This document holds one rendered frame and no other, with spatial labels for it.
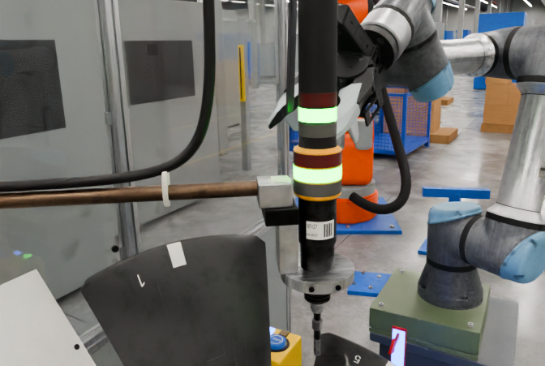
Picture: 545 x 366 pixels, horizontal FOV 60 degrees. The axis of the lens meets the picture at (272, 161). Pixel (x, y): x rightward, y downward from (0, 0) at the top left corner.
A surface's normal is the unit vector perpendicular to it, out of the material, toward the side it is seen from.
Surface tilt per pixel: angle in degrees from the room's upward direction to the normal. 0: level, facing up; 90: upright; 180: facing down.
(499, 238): 75
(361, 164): 90
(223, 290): 38
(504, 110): 90
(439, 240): 90
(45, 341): 50
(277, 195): 90
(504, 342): 0
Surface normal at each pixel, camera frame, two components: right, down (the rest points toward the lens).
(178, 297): 0.10, -0.55
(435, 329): -0.48, 0.22
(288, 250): 0.11, 0.24
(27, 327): 0.66, -0.55
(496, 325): -0.02, -0.97
